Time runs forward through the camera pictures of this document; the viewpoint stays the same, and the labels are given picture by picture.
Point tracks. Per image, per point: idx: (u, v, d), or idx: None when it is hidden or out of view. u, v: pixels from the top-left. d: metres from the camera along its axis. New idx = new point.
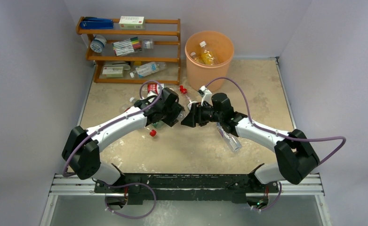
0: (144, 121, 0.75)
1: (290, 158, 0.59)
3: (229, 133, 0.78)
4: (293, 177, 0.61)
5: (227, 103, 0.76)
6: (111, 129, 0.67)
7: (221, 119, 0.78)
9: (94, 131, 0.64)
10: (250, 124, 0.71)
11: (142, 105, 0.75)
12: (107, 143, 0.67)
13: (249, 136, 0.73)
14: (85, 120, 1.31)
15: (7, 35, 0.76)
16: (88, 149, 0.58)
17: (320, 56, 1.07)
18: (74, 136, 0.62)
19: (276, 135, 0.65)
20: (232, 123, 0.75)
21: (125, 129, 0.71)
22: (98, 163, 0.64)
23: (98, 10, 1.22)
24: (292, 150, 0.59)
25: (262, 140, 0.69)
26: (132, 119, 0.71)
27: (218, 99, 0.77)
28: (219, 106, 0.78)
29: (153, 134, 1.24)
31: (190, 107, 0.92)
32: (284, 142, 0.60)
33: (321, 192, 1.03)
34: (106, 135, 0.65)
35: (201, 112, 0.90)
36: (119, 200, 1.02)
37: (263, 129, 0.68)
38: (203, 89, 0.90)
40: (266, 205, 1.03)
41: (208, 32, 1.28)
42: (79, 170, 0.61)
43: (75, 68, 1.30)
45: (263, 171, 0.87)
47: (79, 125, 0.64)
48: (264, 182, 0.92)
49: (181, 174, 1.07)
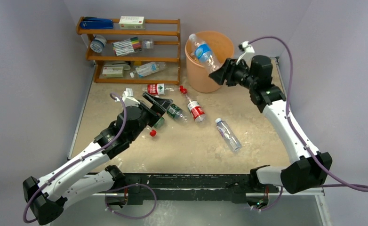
0: (106, 157, 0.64)
1: (301, 177, 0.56)
3: (256, 104, 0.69)
4: (287, 184, 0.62)
5: (268, 69, 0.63)
6: (64, 176, 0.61)
7: (254, 86, 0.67)
9: (44, 183, 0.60)
10: (284, 114, 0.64)
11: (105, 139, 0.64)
12: (64, 189, 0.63)
13: (275, 124, 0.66)
14: (85, 120, 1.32)
15: (8, 35, 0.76)
16: (38, 204, 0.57)
17: (320, 56, 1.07)
18: (25, 189, 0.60)
19: (303, 148, 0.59)
20: (263, 95, 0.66)
21: (85, 171, 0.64)
22: (58, 208, 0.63)
23: (98, 10, 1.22)
24: (308, 173, 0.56)
25: (287, 141, 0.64)
26: (89, 160, 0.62)
27: (260, 62, 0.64)
28: (256, 70, 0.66)
29: (153, 134, 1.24)
31: (224, 61, 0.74)
32: (308, 164, 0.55)
33: (321, 192, 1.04)
34: (57, 185, 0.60)
35: (233, 73, 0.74)
36: (119, 200, 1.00)
37: (294, 133, 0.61)
38: (244, 46, 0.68)
40: (266, 205, 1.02)
41: (208, 32, 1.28)
42: (38, 219, 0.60)
43: (76, 68, 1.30)
45: (266, 173, 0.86)
47: (30, 177, 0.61)
48: (262, 181, 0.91)
49: (181, 174, 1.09)
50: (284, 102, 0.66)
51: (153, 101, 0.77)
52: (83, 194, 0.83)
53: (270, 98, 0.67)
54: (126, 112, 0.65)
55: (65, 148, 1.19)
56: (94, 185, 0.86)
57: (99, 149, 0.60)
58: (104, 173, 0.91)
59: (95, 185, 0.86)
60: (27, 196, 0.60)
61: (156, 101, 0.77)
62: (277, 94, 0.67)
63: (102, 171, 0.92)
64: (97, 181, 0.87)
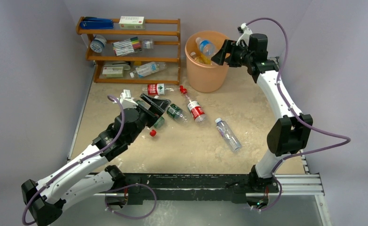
0: (104, 160, 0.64)
1: (284, 134, 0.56)
3: (252, 75, 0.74)
4: (273, 147, 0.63)
5: (263, 43, 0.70)
6: (63, 179, 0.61)
7: (250, 59, 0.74)
9: (42, 186, 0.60)
10: (275, 81, 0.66)
11: (102, 141, 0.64)
12: (62, 191, 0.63)
13: (266, 91, 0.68)
14: (85, 120, 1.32)
15: (7, 35, 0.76)
16: (36, 207, 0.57)
17: (320, 57, 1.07)
18: (24, 192, 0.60)
19: (287, 108, 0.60)
20: (259, 64, 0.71)
21: (84, 173, 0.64)
22: (56, 210, 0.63)
23: (98, 10, 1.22)
24: (288, 130, 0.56)
25: (274, 106, 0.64)
26: (87, 163, 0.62)
27: (257, 36, 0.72)
28: (253, 45, 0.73)
29: (153, 134, 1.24)
31: (223, 43, 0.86)
32: (288, 120, 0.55)
33: (321, 192, 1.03)
34: (55, 188, 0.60)
35: (233, 52, 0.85)
36: (119, 200, 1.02)
37: (280, 96, 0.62)
38: (243, 27, 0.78)
40: (266, 205, 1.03)
41: (207, 32, 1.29)
42: (36, 221, 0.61)
43: (75, 68, 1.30)
45: (261, 162, 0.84)
47: (28, 180, 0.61)
48: (261, 175, 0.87)
49: (180, 174, 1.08)
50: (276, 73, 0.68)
51: (151, 102, 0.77)
52: (83, 196, 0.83)
53: (265, 68, 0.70)
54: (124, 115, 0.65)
55: (65, 148, 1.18)
56: (94, 186, 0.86)
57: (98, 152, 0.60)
58: (104, 174, 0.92)
59: (95, 185, 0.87)
60: (25, 198, 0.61)
61: (153, 102, 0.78)
62: (271, 66, 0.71)
63: (102, 172, 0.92)
64: (97, 181, 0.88)
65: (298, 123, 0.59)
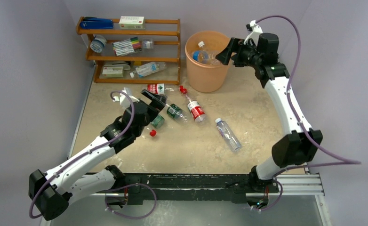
0: (112, 151, 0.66)
1: (290, 149, 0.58)
3: (260, 79, 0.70)
4: (278, 157, 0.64)
5: (274, 45, 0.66)
6: (73, 168, 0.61)
7: (259, 61, 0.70)
9: (52, 175, 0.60)
10: (285, 91, 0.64)
11: (110, 133, 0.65)
12: (71, 181, 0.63)
13: (274, 99, 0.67)
14: (85, 120, 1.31)
15: (7, 36, 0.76)
16: (46, 196, 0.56)
17: (320, 57, 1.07)
18: (33, 182, 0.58)
19: (296, 123, 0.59)
20: (267, 68, 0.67)
21: (92, 164, 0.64)
22: (65, 203, 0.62)
23: (98, 10, 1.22)
24: (296, 146, 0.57)
25: (283, 118, 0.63)
26: (96, 153, 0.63)
27: (268, 37, 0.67)
28: (263, 46, 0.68)
29: (153, 134, 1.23)
31: (229, 41, 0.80)
32: (298, 136, 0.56)
33: (321, 192, 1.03)
34: (66, 177, 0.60)
35: (240, 51, 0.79)
36: (119, 200, 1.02)
37: (290, 108, 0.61)
38: (252, 25, 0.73)
40: (266, 205, 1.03)
41: (208, 32, 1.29)
42: (45, 213, 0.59)
43: (75, 68, 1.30)
45: (263, 165, 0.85)
47: (37, 170, 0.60)
48: (261, 176, 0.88)
49: (181, 174, 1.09)
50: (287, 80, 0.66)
51: (152, 97, 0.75)
52: (84, 191, 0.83)
53: (274, 73, 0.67)
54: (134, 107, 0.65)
55: (65, 148, 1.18)
56: (97, 182, 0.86)
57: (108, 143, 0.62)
58: (106, 172, 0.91)
59: (99, 182, 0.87)
60: (33, 189, 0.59)
61: (154, 97, 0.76)
62: (282, 72, 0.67)
63: (104, 170, 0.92)
64: (100, 178, 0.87)
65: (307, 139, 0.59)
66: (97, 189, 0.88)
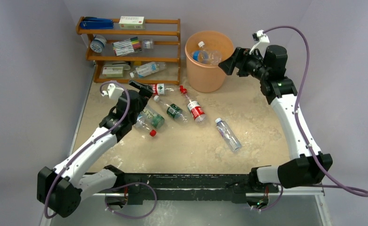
0: (114, 139, 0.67)
1: (300, 174, 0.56)
3: (266, 95, 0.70)
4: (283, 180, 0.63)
5: (282, 60, 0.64)
6: (82, 158, 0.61)
7: (266, 77, 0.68)
9: (62, 168, 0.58)
10: (292, 110, 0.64)
11: (108, 122, 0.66)
12: (81, 173, 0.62)
13: (282, 118, 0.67)
14: (85, 120, 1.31)
15: (7, 36, 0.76)
16: (62, 188, 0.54)
17: (320, 57, 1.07)
18: (43, 179, 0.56)
19: (305, 146, 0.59)
20: (274, 85, 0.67)
21: (97, 153, 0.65)
22: (77, 195, 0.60)
23: (98, 10, 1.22)
24: (304, 172, 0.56)
25: (290, 140, 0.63)
26: (100, 141, 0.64)
27: (276, 52, 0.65)
28: (270, 60, 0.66)
29: (153, 134, 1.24)
31: (235, 50, 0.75)
32: (307, 162, 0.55)
33: (321, 192, 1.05)
34: (76, 168, 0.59)
35: (245, 62, 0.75)
36: (119, 200, 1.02)
37: (298, 129, 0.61)
38: (259, 35, 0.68)
40: (266, 206, 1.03)
41: (208, 32, 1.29)
42: (59, 208, 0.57)
43: (75, 68, 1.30)
45: (265, 171, 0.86)
47: (45, 166, 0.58)
48: (261, 180, 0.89)
49: (180, 174, 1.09)
50: (294, 97, 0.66)
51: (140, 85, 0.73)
52: (92, 190, 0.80)
53: (281, 90, 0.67)
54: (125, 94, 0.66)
55: (65, 148, 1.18)
56: (101, 179, 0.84)
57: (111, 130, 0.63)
58: (105, 171, 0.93)
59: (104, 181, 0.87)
60: (44, 187, 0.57)
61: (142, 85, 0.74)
62: (289, 88, 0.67)
63: (103, 169, 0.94)
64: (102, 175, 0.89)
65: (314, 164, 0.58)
66: (102, 188, 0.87)
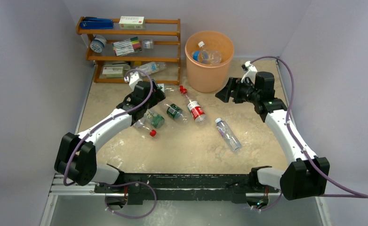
0: (129, 120, 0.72)
1: (299, 180, 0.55)
3: (259, 114, 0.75)
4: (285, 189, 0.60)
5: (270, 83, 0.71)
6: (103, 130, 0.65)
7: (257, 98, 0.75)
9: (86, 133, 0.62)
10: (284, 121, 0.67)
11: (124, 106, 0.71)
12: (99, 144, 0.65)
13: (275, 130, 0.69)
14: (85, 120, 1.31)
15: (7, 36, 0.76)
16: (84, 151, 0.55)
17: (320, 56, 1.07)
18: (66, 142, 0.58)
19: (300, 151, 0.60)
20: (266, 105, 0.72)
21: (114, 130, 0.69)
22: (94, 165, 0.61)
23: (98, 10, 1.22)
24: (303, 175, 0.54)
25: (285, 147, 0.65)
26: (118, 119, 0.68)
27: (264, 76, 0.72)
28: (260, 84, 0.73)
29: (153, 134, 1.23)
31: (228, 80, 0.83)
32: (303, 165, 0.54)
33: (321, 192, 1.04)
34: (98, 136, 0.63)
35: (238, 89, 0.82)
36: (119, 200, 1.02)
37: (292, 137, 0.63)
38: (247, 65, 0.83)
40: (266, 206, 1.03)
41: (208, 32, 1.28)
42: (76, 176, 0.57)
43: (75, 68, 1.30)
45: (265, 173, 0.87)
47: (69, 132, 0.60)
48: (261, 181, 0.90)
49: (181, 174, 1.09)
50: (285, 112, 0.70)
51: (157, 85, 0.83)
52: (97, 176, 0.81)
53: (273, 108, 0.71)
54: (142, 83, 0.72)
55: None
56: (106, 169, 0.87)
57: (129, 111, 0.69)
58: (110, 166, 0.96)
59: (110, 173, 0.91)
60: (65, 152, 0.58)
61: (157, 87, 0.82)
62: (279, 106, 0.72)
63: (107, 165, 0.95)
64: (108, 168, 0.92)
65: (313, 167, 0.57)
66: (103, 180, 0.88)
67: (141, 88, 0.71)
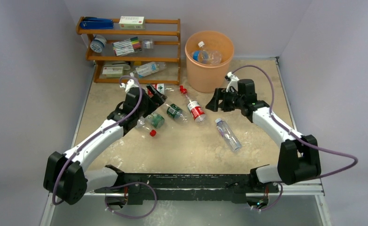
0: (121, 131, 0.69)
1: (294, 160, 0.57)
3: (246, 116, 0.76)
4: (285, 177, 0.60)
5: (251, 87, 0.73)
6: (92, 146, 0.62)
7: (242, 102, 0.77)
9: (73, 152, 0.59)
10: (268, 114, 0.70)
11: (116, 116, 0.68)
12: (88, 162, 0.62)
13: (262, 125, 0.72)
14: (85, 120, 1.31)
15: (7, 36, 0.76)
16: (71, 172, 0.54)
17: (320, 56, 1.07)
18: (52, 163, 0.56)
19: (287, 133, 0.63)
20: (252, 107, 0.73)
21: (104, 143, 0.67)
22: (84, 182, 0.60)
23: (98, 10, 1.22)
24: (296, 153, 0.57)
25: (274, 134, 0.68)
26: (108, 132, 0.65)
27: (244, 82, 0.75)
28: (243, 89, 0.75)
29: (153, 134, 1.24)
31: (214, 92, 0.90)
32: (293, 143, 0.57)
33: (321, 192, 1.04)
34: (86, 154, 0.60)
35: (225, 98, 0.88)
36: (119, 200, 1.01)
37: (277, 124, 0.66)
38: (229, 76, 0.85)
40: (266, 206, 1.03)
41: (208, 32, 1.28)
42: (65, 196, 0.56)
43: (75, 68, 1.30)
45: (264, 170, 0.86)
47: (55, 151, 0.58)
48: (262, 180, 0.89)
49: (181, 174, 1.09)
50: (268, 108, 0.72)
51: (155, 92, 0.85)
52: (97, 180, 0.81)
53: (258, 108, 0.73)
54: (134, 91, 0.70)
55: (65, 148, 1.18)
56: (104, 176, 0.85)
57: (120, 122, 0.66)
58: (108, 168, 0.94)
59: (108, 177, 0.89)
60: (52, 173, 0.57)
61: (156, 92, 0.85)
62: (262, 105, 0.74)
63: (105, 168, 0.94)
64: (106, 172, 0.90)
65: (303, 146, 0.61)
66: (104, 184, 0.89)
67: (132, 95, 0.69)
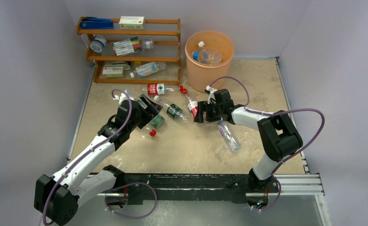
0: (112, 147, 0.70)
1: (271, 132, 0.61)
3: (228, 120, 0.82)
4: (273, 154, 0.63)
5: (226, 94, 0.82)
6: (79, 167, 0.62)
7: (221, 109, 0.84)
9: (61, 175, 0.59)
10: (243, 109, 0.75)
11: (107, 130, 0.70)
12: (78, 182, 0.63)
13: (242, 121, 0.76)
14: (85, 120, 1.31)
15: (7, 36, 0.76)
16: (60, 196, 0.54)
17: (320, 56, 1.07)
18: (41, 187, 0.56)
19: (262, 115, 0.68)
20: (229, 111, 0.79)
21: (95, 163, 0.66)
22: (75, 203, 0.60)
23: (98, 10, 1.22)
24: (271, 125, 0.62)
25: (252, 123, 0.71)
26: (99, 149, 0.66)
27: (220, 91, 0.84)
28: (219, 98, 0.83)
29: (153, 134, 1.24)
31: (198, 105, 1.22)
32: (266, 118, 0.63)
33: (321, 192, 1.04)
34: (75, 176, 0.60)
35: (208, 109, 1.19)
36: (119, 200, 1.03)
37: (252, 112, 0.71)
38: (208, 89, 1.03)
40: (266, 205, 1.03)
41: (208, 32, 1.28)
42: (56, 218, 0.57)
43: (75, 68, 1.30)
45: (258, 165, 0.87)
47: (44, 173, 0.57)
48: (261, 178, 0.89)
49: (181, 174, 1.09)
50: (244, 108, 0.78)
51: (149, 103, 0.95)
52: (93, 189, 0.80)
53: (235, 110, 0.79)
54: (125, 105, 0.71)
55: (65, 148, 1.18)
56: (100, 183, 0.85)
57: (109, 138, 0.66)
58: (106, 173, 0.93)
59: (104, 181, 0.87)
60: (41, 196, 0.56)
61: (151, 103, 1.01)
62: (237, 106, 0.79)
63: (102, 171, 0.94)
64: (101, 178, 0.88)
65: (278, 122, 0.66)
66: (102, 189, 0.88)
67: (124, 110, 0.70)
